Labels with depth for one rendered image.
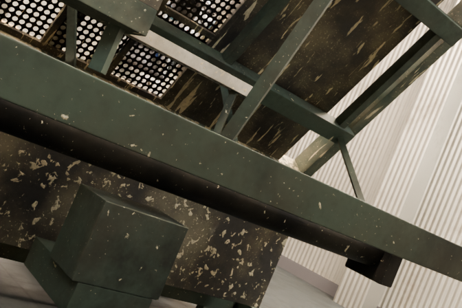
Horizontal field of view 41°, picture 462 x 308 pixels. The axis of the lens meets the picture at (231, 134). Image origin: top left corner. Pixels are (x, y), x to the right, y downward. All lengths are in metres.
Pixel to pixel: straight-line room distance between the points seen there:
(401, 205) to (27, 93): 4.90
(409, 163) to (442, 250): 4.02
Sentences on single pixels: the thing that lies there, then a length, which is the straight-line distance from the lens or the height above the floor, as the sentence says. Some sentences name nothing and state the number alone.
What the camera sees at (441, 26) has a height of 1.60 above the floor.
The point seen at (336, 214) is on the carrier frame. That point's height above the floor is 0.74.
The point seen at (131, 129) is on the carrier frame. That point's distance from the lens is 1.07.
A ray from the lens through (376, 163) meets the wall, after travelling 6.23.
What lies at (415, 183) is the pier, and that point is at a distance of 5.73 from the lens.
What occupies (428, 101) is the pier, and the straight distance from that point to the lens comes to 5.89.
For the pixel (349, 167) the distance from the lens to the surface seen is 2.74.
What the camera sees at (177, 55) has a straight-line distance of 1.89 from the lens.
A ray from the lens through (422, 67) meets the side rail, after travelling 2.85.
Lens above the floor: 0.74
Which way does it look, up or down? 3 degrees up
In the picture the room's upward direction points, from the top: 23 degrees clockwise
